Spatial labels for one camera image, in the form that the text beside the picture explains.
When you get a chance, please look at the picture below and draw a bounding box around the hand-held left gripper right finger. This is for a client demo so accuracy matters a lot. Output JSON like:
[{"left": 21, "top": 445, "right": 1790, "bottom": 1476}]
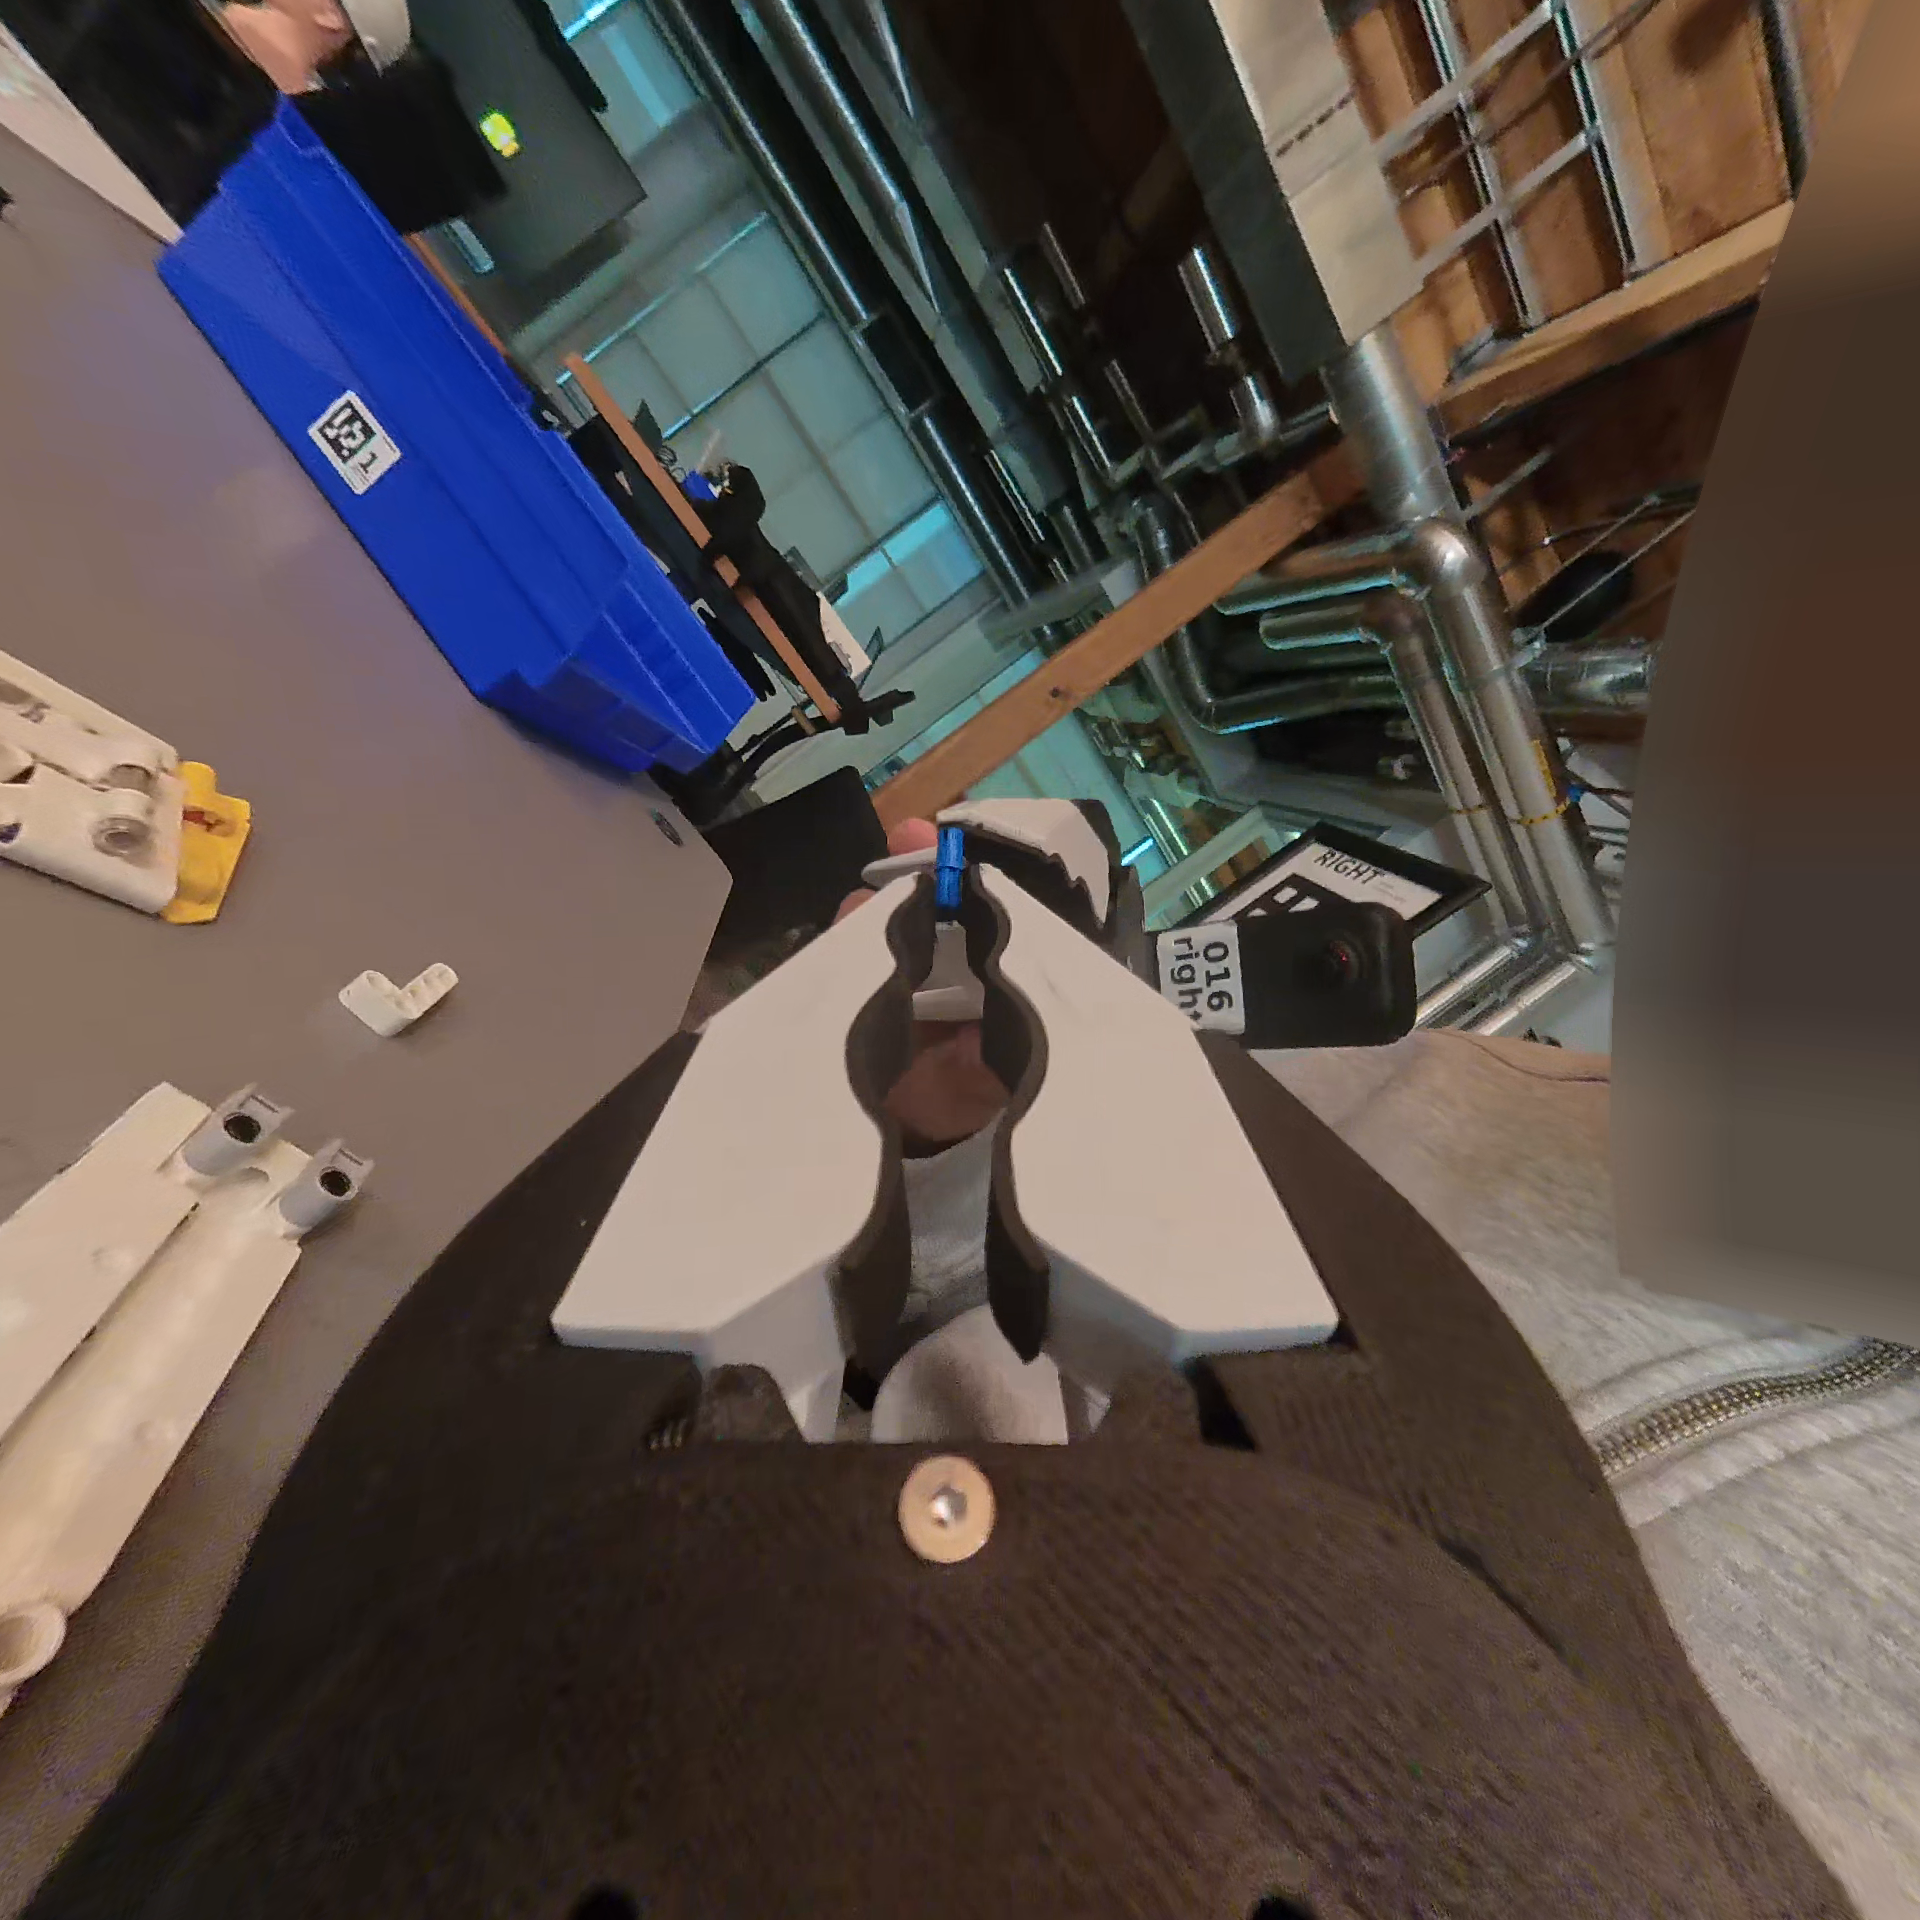
[{"left": 954, "top": 876, "right": 1343, "bottom": 1447}]

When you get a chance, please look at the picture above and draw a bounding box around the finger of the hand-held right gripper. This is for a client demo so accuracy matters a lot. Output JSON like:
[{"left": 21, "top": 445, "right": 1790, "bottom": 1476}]
[{"left": 933, "top": 794, "right": 1147, "bottom": 984}]

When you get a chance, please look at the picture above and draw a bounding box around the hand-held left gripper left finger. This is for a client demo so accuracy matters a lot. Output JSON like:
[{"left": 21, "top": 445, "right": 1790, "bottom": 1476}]
[{"left": 549, "top": 874, "right": 930, "bottom": 1447}]

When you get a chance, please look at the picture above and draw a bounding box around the white lego panel assembly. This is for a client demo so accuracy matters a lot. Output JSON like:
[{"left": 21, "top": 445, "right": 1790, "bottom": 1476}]
[{"left": 0, "top": 1080, "right": 378, "bottom": 1712}]

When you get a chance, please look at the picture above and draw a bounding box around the lego helicopter model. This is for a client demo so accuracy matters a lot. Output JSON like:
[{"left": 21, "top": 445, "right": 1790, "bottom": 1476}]
[{"left": 0, "top": 648, "right": 254, "bottom": 929}]

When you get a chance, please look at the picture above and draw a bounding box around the person's right hand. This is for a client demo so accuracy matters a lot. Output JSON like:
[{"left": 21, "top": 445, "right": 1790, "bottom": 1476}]
[{"left": 882, "top": 1025, "right": 1010, "bottom": 1161}]

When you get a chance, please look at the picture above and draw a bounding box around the wooden ceiling beam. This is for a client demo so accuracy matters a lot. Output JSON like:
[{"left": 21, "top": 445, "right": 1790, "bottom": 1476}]
[{"left": 870, "top": 442, "right": 1375, "bottom": 824}]

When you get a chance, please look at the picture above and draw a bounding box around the silver pipe bundle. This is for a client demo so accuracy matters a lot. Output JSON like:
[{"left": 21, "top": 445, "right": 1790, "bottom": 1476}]
[{"left": 1140, "top": 495, "right": 1446, "bottom": 740}]

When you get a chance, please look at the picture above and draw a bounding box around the black office chair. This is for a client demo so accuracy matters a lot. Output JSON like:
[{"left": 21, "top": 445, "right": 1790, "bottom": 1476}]
[{"left": 702, "top": 463, "right": 919, "bottom": 740}]

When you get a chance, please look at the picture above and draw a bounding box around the silver metal pipe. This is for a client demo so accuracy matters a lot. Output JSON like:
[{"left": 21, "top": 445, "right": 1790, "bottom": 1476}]
[{"left": 1326, "top": 322, "right": 1631, "bottom": 992}]

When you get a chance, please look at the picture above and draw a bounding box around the blue plastic bin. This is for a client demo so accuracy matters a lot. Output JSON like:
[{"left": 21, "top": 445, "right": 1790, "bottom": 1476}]
[{"left": 156, "top": 96, "right": 756, "bottom": 779}]

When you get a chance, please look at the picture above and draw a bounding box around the grey sweater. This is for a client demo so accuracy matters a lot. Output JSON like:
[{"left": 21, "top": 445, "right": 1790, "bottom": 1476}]
[{"left": 1244, "top": 1032, "right": 1920, "bottom": 1920}]

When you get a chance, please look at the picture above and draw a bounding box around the dark board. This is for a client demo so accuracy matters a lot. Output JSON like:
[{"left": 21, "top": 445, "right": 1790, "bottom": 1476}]
[{"left": 404, "top": 0, "right": 651, "bottom": 283}]

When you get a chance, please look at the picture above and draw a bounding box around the grey ventilation duct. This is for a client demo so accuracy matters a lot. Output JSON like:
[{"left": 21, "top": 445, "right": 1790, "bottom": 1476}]
[{"left": 1122, "top": 0, "right": 1356, "bottom": 384}]

